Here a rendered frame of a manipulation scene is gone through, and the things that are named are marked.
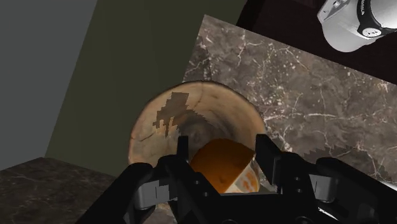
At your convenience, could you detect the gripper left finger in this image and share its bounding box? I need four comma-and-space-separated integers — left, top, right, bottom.
75, 135, 221, 224

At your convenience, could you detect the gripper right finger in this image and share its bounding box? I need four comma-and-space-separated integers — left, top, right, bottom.
254, 134, 397, 224

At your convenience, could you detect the orange cylindrical container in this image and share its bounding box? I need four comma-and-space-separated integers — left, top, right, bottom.
190, 138, 260, 194

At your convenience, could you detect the wooden bowl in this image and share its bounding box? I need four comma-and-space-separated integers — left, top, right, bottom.
128, 80, 267, 193

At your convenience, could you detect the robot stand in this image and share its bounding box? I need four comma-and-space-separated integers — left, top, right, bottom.
235, 0, 397, 85

